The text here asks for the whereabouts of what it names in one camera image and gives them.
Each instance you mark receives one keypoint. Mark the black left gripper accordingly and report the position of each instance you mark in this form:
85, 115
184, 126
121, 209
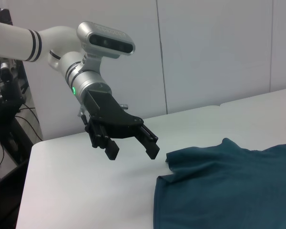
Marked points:
109, 114

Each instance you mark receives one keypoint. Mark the blue shirt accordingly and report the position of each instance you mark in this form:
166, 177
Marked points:
228, 190

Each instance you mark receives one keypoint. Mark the black equipment rack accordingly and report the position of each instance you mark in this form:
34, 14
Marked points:
12, 95

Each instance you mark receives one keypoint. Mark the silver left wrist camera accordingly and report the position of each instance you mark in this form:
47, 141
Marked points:
105, 40

